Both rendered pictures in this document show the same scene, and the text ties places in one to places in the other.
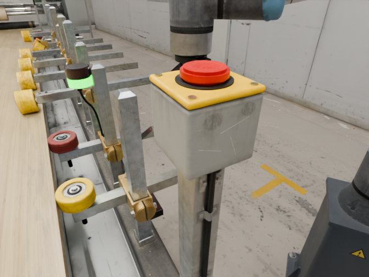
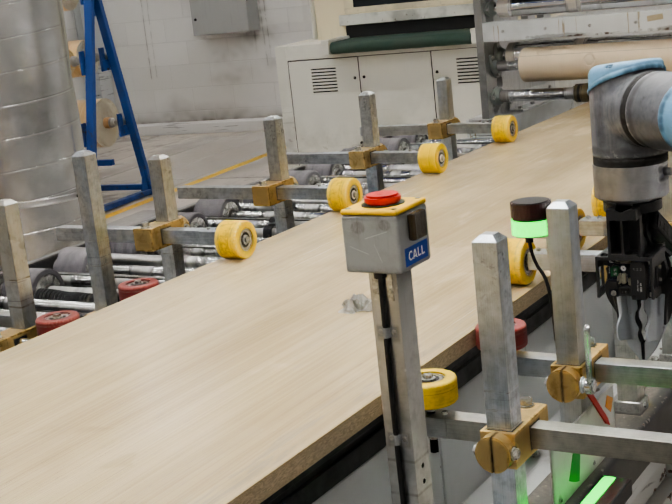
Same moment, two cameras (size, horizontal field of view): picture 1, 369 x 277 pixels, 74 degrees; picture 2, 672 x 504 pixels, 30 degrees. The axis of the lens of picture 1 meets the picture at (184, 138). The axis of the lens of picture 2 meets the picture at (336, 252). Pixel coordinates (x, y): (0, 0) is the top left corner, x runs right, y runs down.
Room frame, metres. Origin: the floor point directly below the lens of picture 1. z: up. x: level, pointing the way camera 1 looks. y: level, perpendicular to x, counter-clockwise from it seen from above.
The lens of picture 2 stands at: (-0.50, -1.16, 1.48)
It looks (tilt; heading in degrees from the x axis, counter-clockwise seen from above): 13 degrees down; 61
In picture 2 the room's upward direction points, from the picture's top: 6 degrees counter-clockwise
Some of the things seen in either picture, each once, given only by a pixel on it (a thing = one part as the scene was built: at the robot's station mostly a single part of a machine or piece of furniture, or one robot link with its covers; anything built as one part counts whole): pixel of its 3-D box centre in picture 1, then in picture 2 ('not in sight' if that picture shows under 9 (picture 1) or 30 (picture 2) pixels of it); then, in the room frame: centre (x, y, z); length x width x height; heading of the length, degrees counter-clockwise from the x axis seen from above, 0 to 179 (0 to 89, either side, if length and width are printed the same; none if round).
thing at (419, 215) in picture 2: not in sight; (417, 224); (0.21, -0.05, 1.20); 0.03 x 0.01 x 0.03; 29
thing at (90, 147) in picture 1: (127, 138); (623, 372); (0.71, 0.19, 0.84); 0.43 x 0.03 x 0.04; 119
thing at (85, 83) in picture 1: (79, 80); (532, 225); (0.62, 0.27, 1.08); 0.06 x 0.06 x 0.02
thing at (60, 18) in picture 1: (72, 65); not in sight; (1.30, 0.59, 0.93); 0.04 x 0.04 x 0.48; 29
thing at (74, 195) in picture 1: (79, 205); (431, 413); (0.39, 0.24, 0.85); 0.08 x 0.08 x 0.11
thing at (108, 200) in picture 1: (158, 182); (565, 438); (0.49, 0.07, 0.84); 0.44 x 0.03 x 0.04; 119
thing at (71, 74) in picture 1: (77, 71); (530, 208); (0.62, 0.27, 1.10); 0.06 x 0.06 x 0.02
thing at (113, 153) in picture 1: (109, 145); (576, 371); (0.66, 0.24, 0.85); 0.14 x 0.06 x 0.05; 29
